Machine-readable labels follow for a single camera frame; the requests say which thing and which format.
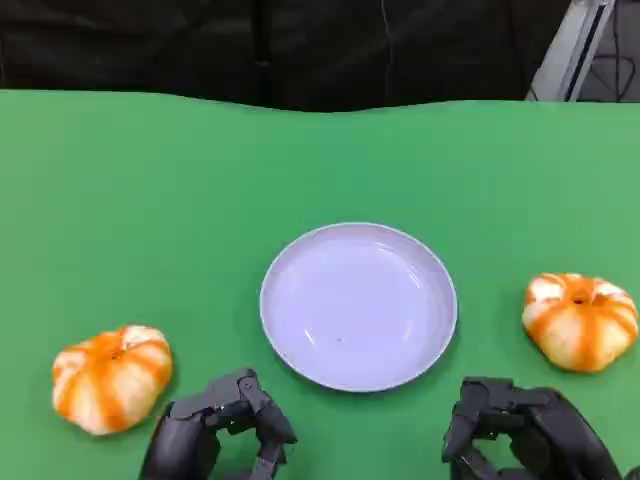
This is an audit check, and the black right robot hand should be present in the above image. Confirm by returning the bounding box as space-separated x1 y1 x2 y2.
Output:
441 377 624 480

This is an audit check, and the orange and white bread roll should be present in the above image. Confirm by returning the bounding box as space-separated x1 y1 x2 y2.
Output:
51 324 175 436
521 272 640 374

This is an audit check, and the thin grey hanging cable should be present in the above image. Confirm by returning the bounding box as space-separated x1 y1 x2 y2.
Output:
380 0 394 107

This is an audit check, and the aluminium profile frame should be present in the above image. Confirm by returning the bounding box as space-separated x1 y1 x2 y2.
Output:
524 0 617 103

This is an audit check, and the lilac plate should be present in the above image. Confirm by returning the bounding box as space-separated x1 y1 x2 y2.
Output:
258 222 459 393

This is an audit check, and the green table cloth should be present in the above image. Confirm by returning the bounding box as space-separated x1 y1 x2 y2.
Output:
0 88 640 480

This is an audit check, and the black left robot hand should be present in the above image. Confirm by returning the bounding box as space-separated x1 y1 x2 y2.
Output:
139 368 299 480

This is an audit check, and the black floor cable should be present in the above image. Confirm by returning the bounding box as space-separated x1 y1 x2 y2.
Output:
587 49 640 103

